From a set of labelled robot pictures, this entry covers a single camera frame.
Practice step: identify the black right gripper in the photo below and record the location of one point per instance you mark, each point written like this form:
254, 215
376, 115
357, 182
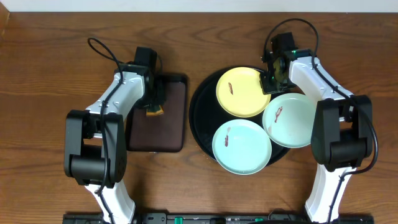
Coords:
266, 87

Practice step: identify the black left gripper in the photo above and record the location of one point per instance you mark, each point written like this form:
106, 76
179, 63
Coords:
156, 101

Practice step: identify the green yellow sponge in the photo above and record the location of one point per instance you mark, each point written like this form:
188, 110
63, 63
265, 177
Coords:
154, 110

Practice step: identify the yellow plate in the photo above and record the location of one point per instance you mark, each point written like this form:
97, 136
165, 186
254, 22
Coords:
240, 94

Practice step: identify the light green plate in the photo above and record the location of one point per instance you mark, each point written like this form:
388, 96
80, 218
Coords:
288, 120

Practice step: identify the light blue plate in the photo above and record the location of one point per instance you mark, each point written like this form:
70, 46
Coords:
241, 147

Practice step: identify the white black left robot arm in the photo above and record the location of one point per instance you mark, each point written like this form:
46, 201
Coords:
95, 141

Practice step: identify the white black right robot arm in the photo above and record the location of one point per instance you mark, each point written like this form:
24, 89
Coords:
341, 131

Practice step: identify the black rectangular tray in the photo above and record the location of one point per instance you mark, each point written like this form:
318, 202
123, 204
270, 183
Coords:
164, 132

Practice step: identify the black round tray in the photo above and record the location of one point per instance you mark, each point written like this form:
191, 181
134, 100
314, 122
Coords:
206, 116

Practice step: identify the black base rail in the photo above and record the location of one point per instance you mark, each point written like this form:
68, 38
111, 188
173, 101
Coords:
162, 218

